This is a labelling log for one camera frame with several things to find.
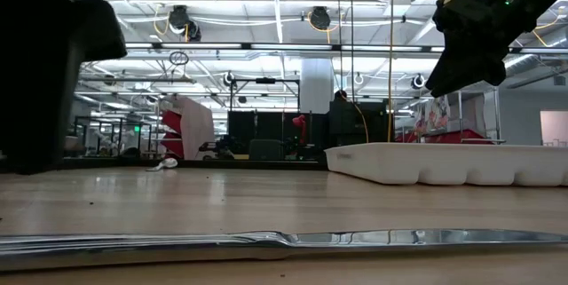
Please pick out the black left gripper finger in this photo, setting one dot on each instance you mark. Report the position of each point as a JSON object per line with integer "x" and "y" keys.
{"x": 40, "y": 112}

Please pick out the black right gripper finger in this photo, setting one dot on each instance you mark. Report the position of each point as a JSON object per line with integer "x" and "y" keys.
{"x": 490, "y": 72}
{"x": 452, "y": 76}

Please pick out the silver metal knife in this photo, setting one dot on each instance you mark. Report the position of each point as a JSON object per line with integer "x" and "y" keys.
{"x": 133, "y": 247}

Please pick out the metal shelf rack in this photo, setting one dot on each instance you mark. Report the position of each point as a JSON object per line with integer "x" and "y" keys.
{"x": 460, "y": 112}

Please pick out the colourful hanging cloth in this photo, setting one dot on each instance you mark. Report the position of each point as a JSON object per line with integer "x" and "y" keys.
{"x": 437, "y": 114}

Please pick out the white plastic cutlery tray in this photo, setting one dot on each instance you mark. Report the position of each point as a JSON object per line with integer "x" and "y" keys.
{"x": 444, "y": 163}

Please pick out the green exit sign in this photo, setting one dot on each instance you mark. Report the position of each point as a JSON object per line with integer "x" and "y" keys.
{"x": 137, "y": 129}

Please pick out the person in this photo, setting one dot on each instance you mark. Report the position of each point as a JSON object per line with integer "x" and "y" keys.
{"x": 341, "y": 95}

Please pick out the black panel screens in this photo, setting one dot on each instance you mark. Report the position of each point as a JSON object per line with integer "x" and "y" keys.
{"x": 346, "y": 125}

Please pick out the white square pillar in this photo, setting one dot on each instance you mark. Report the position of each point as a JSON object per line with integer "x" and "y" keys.
{"x": 317, "y": 85}

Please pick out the silver metal spoon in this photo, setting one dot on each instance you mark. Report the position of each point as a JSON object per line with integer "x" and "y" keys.
{"x": 168, "y": 163}

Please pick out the red and pink partition panel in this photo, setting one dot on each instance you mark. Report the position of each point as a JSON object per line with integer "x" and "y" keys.
{"x": 195, "y": 129}

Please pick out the dark grey office chair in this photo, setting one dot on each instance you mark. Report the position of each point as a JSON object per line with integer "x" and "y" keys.
{"x": 265, "y": 149}

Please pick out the silver ventilation duct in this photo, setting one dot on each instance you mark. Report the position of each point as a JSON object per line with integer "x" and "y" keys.
{"x": 528, "y": 60}

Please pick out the black workstation frame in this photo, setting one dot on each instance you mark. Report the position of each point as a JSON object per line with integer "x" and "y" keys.
{"x": 102, "y": 119}

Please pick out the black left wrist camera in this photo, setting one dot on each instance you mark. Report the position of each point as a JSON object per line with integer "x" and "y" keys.
{"x": 102, "y": 27}

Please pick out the pink wall board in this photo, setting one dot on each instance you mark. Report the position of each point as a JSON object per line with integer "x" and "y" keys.
{"x": 554, "y": 127}

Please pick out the black camera equipment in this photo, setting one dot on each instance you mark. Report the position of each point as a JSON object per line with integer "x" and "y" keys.
{"x": 222, "y": 146}

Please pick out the black metal rig frame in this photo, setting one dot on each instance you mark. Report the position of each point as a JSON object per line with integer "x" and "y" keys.
{"x": 265, "y": 81}

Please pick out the black metal table frame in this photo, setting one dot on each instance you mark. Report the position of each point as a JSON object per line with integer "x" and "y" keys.
{"x": 222, "y": 164}

